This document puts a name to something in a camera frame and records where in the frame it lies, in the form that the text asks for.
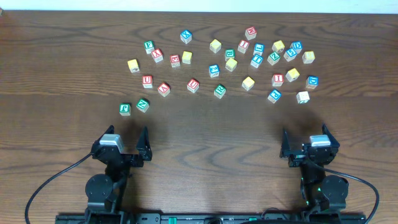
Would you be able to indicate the blue 2 block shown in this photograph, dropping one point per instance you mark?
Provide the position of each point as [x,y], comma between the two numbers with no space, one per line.
[214,70]

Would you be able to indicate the green Z block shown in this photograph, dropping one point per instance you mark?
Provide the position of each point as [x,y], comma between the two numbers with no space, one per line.
[273,58]

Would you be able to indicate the blue D block right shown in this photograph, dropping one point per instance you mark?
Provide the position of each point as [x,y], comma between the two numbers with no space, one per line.
[312,82]

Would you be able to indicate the blue T block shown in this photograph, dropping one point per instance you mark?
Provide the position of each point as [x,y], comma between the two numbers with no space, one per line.
[256,60]

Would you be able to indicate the red i block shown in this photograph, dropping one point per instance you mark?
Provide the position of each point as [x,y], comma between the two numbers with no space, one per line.
[243,46]
[277,80]

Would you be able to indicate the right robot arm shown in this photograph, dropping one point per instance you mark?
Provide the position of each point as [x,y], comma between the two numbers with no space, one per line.
[325,195]

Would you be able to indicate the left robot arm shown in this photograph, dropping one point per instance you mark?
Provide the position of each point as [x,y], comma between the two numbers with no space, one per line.
[105,191]

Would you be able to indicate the blue L block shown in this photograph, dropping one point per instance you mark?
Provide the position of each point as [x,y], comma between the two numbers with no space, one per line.
[258,49]

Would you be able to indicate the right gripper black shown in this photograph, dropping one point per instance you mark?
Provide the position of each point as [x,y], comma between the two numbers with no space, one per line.
[306,156]

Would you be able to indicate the yellow block upper left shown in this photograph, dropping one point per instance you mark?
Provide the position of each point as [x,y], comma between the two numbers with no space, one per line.
[187,57]

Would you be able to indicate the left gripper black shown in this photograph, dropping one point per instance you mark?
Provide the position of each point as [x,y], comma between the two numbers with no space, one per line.
[125,157]

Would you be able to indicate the red U block centre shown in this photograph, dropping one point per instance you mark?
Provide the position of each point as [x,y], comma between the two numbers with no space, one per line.
[193,85]

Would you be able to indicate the red A block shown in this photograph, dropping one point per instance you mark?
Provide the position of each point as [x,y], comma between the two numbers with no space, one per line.
[164,89]

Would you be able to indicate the blue P block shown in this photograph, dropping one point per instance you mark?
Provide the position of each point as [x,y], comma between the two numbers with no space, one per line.
[274,96]

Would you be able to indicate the red U block left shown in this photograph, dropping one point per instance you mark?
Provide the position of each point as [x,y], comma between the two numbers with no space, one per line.
[147,81]

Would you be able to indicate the yellow block far left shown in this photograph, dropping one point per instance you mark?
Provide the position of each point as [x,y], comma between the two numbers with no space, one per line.
[133,65]

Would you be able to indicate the green F block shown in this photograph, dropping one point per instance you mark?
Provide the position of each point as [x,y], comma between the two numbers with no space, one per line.
[149,46]

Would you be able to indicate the yellow block upper right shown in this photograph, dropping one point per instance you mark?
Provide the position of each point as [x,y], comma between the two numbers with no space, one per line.
[278,46]

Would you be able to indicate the red block beside yellow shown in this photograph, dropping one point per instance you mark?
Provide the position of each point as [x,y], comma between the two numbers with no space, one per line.
[175,60]

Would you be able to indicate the green R block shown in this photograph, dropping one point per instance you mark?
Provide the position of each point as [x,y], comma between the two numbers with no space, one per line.
[219,91]

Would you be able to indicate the blue X block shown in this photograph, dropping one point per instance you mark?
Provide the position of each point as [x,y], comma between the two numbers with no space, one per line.
[186,36]

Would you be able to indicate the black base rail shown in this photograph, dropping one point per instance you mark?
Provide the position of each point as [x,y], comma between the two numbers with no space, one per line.
[155,218]

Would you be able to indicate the blue D block upper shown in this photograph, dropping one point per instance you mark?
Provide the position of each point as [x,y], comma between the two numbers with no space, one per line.
[296,46]

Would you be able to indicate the blue S block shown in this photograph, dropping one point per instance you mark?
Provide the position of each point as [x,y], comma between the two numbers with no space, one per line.
[290,54]

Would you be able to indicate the green N block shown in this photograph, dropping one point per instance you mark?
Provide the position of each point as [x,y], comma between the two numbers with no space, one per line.
[142,105]

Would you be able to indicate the red u block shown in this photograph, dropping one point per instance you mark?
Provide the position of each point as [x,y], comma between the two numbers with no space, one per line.
[147,81]
[193,85]

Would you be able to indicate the yellow block far right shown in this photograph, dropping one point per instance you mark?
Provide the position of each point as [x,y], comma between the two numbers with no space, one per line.
[308,57]

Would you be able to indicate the plain L 7 block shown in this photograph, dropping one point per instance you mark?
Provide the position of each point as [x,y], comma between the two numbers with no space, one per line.
[302,97]

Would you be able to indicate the red X block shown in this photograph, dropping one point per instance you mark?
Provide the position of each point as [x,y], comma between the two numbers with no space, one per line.
[157,55]

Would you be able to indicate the green J block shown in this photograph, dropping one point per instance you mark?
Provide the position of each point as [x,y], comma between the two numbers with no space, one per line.
[125,109]

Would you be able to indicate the yellow S block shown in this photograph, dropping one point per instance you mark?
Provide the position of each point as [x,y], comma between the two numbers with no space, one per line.
[248,83]

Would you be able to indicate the yellow K block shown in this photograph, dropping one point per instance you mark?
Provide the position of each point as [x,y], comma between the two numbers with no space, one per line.
[292,75]

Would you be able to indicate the blue d block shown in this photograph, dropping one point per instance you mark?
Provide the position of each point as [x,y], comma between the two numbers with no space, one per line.
[312,82]
[296,46]

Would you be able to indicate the yellow O block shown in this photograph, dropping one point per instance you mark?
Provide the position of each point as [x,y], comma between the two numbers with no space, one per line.
[231,64]

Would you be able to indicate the green B block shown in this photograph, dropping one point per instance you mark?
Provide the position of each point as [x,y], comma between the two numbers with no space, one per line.
[229,53]

